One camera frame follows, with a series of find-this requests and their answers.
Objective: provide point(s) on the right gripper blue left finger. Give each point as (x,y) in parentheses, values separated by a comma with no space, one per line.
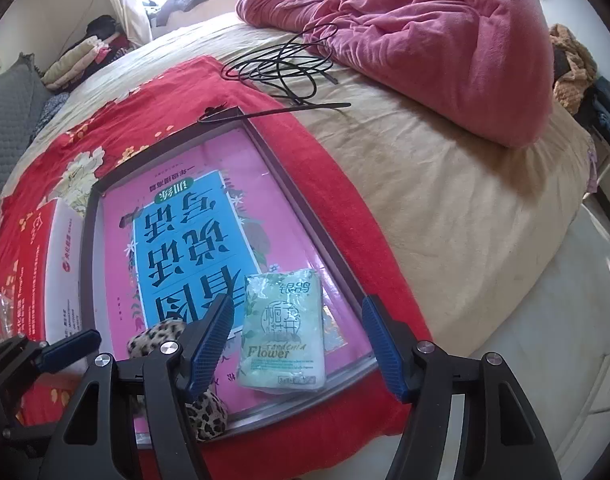
(203,342)

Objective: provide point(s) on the red tissue box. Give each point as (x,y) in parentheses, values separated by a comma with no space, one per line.
(39,297)

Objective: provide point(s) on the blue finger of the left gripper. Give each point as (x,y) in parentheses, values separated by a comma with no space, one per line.
(69,355)

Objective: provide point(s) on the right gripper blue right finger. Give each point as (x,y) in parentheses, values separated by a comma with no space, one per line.
(392,343)

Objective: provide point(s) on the leopard print scrunchie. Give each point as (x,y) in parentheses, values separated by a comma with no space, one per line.
(207,415)

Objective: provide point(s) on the red floral blanket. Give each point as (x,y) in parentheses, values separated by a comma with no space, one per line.
(333,431)

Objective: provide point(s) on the grey quilted headboard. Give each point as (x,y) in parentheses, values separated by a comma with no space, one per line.
(22,96)

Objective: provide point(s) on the beige bed sheet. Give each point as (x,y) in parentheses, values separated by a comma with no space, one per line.
(472,225)

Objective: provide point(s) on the pink crumpled duvet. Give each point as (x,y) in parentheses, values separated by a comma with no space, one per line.
(486,65)

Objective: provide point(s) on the clothes pile on chair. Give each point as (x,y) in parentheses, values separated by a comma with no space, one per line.
(578,86)

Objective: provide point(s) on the folded clothes pile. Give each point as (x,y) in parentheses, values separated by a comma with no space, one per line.
(104,43)

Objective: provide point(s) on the small flower tissue pack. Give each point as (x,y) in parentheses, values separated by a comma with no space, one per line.
(282,332)

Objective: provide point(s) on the grey tray with pink book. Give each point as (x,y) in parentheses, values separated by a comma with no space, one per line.
(192,218)

